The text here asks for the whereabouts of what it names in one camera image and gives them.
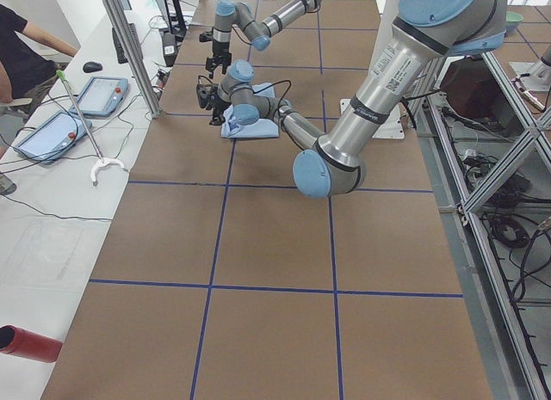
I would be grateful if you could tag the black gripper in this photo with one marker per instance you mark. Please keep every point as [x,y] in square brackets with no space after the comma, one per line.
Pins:
[219,51]
[217,107]

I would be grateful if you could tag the light blue t-shirt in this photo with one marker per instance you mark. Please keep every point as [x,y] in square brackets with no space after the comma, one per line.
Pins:
[258,124]

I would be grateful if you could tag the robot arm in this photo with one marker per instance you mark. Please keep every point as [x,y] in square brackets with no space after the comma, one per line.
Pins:
[330,163]
[229,14]

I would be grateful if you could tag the black keyboard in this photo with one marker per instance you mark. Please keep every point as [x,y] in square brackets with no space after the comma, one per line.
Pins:
[120,54]

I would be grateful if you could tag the far teach pendant tablet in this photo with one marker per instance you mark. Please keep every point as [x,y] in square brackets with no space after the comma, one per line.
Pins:
[101,96]

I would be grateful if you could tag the teach pendant tablet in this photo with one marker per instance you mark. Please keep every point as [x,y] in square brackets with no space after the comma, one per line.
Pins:
[53,138]
[101,96]

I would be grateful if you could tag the black computer mouse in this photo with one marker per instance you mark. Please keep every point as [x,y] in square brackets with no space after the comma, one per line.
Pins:
[92,66]

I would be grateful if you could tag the near teach pendant tablet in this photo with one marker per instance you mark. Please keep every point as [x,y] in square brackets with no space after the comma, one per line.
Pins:
[53,138]

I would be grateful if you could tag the seated person black shirt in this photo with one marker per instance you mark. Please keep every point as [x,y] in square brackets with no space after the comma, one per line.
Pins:
[24,73]

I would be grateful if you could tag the red cylinder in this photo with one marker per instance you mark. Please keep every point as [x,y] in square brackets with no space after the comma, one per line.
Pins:
[29,345]

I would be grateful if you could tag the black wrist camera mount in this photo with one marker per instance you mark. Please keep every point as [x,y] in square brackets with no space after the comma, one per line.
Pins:
[204,96]
[206,36]

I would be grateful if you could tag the aluminium frame post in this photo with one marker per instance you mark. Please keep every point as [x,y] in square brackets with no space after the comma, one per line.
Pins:
[117,16]

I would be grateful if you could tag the aluminium frame rail right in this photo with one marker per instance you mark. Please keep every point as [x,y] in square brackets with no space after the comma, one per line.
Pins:
[492,151]

